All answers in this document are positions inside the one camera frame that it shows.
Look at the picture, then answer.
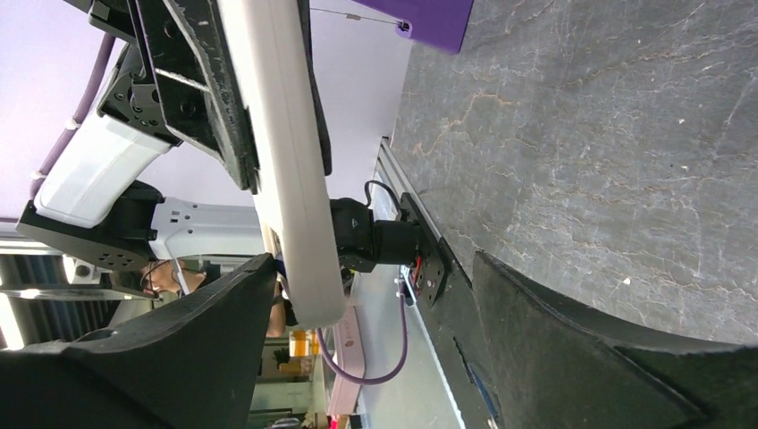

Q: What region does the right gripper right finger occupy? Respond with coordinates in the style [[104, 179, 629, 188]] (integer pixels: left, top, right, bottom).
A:
[[472, 251, 757, 428]]

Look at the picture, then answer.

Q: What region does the white remote control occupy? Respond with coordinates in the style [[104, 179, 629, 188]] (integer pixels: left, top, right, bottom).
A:
[[218, 1, 346, 329]]

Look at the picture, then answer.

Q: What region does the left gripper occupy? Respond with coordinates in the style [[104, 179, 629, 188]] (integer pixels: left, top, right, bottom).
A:
[[68, 1, 258, 193]]

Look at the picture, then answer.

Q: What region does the purple stand with white device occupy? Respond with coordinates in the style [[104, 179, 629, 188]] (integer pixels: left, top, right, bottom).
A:
[[357, 0, 474, 55]]

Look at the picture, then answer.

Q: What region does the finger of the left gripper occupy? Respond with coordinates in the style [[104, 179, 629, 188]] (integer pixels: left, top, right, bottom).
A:
[[296, 0, 333, 176]]

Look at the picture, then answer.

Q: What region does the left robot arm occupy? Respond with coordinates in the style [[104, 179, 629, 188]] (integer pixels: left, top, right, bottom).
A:
[[17, 1, 420, 277]]

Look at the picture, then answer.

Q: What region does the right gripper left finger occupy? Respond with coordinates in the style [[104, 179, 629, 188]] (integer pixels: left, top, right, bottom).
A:
[[1, 254, 278, 428]]

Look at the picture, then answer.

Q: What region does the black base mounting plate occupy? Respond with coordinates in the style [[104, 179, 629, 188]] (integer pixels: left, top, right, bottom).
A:
[[400, 192, 499, 428]]

